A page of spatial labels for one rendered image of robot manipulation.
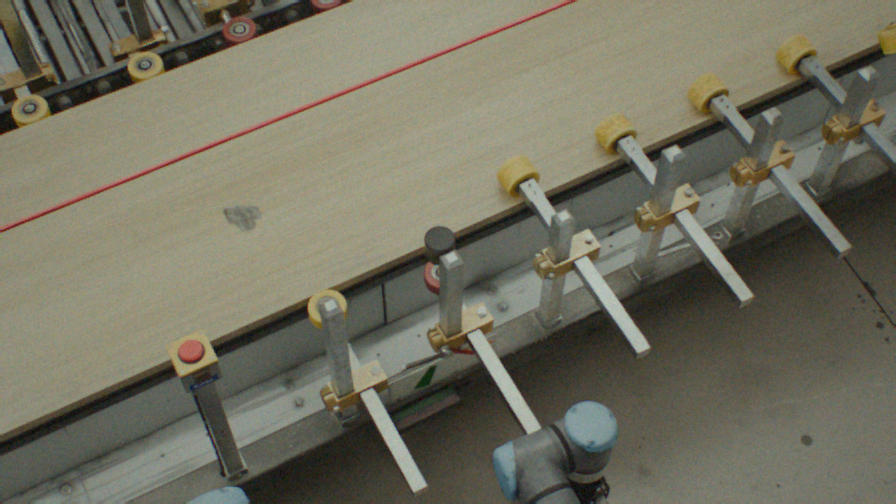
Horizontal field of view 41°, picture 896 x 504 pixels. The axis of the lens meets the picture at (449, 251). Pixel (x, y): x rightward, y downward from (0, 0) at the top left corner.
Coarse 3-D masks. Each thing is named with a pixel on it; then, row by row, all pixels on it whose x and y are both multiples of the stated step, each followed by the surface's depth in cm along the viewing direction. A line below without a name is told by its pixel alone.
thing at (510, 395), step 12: (468, 336) 252; (480, 336) 252; (480, 348) 250; (480, 360) 250; (492, 360) 249; (492, 372) 247; (504, 372) 247; (504, 384) 246; (504, 396) 245; (516, 396) 244; (516, 408) 243; (528, 408) 243; (516, 420) 244; (528, 420) 242; (528, 432) 240
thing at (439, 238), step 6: (438, 228) 232; (444, 228) 232; (432, 234) 231; (438, 234) 231; (444, 234) 231; (450, 234) 231; (426, 240) 230; (432, 240) 230; (438, 240) 230; (444, 240) 230; (450, 240) 230; (432, 246) 230; (438, 246) 230; (444, 246) 230; (450, 246) 230
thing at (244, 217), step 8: (224, 208) 263; (232, 208) 262; (240, 208) 262; (248, 208) 262; (256, 208) 262; (232, 216) 262; (240, 216) 262; (248, 216) 262; (256, 216) 262; (240, 224) 261; (248, 224) 260
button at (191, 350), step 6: (186, 342) 209; (192, 342) 209; (198, 342) 209; (180, 348) 208; (186, 348) 208; (192, 348) 208; (198, 348) 208; (180, 354) 208; (186, 354) 208; (192, 354) 208; (198, 354) 208; (186, 360) 207; (192, 360) 207
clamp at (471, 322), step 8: (480, 304) 255; (464, 312) 254; (472, 312) 254; (488, 312) 254; (464, 320) 253; (472, 320) 253; (480, 320) 253; (488, 320) 253; (432, 328) 253; (440, 328) 252; (464, 328) 252; (472, 328) 252; (480, 328) 253; (488, 328) 255; (432, 336) 251; (440, 336) 251; (456, 336) 251; (464, 336) 252; (432, 344) 253; (440, 344) 251; (448, 344) 251; (456, 344) 253
